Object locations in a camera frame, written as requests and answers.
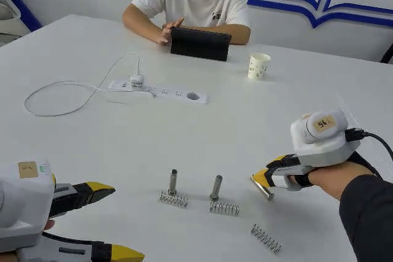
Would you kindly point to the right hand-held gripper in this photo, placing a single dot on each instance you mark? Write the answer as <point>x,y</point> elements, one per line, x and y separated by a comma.
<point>325,145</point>

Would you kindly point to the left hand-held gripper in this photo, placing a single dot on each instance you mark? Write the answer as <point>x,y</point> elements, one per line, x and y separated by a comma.
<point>23,200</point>

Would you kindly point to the metal pin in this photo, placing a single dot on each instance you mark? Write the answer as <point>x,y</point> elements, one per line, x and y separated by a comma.
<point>216,186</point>
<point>264,191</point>
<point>173,182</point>

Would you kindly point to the metal coil spring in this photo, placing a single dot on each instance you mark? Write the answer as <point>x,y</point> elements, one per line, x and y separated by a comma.
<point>173,200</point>
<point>266,239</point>
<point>224,208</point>

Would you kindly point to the person's right forearm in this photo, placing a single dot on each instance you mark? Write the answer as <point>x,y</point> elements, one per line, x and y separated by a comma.
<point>368,219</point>

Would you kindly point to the person's left hand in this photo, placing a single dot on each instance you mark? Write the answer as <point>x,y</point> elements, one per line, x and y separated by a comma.
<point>50,225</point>

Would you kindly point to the person's right hand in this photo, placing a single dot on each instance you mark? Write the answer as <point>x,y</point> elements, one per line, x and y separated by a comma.
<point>328,180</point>

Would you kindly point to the patterned paper cup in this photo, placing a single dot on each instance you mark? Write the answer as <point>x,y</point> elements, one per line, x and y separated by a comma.
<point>258,65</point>

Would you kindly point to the white power strip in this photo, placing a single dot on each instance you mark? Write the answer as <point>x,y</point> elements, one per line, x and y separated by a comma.
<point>172,93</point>

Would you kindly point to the black tablet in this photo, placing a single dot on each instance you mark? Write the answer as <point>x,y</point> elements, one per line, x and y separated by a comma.
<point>199,44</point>

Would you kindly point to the white charger plug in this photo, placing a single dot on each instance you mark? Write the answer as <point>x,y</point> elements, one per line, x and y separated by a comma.
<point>137,81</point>

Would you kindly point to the white chair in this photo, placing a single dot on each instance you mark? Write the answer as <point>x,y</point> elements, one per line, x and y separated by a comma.
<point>7,19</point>

